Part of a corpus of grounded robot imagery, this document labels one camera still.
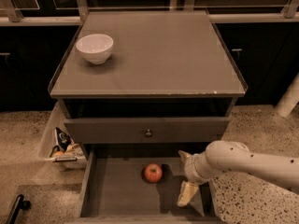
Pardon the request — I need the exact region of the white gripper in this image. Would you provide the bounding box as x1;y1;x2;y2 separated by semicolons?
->
177;150;208;207

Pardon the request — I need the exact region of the red apple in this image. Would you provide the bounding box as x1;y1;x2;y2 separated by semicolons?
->
143;163;163;183

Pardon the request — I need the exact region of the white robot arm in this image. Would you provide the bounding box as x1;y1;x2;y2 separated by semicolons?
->
177;141;299;207

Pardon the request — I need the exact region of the upper drawer with knob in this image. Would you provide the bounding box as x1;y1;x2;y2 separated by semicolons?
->
64;117;230;144

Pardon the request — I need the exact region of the open middle drawer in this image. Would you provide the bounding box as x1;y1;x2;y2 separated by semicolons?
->
66;143;226;224

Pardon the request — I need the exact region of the grey drawer cabinet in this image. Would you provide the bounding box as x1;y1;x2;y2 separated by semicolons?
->
47;10;249;224

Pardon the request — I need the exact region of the dark snack bag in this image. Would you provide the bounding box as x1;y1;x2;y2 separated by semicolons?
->
54;127;71;152

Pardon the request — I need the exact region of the clear plastic bin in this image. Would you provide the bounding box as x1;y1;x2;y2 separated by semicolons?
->
38;103;86;169

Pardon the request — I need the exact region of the orange fruit in bin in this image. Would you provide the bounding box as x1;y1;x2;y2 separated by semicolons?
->
53;151;64;157

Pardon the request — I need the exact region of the white ceramic bowl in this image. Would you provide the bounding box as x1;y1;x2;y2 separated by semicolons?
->
76;34;114;64

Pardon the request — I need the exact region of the black handle bottom left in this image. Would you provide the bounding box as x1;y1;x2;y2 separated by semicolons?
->
5;194;31;224

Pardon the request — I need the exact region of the metal railing frame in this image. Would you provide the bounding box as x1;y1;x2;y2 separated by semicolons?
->
0;0;299;24

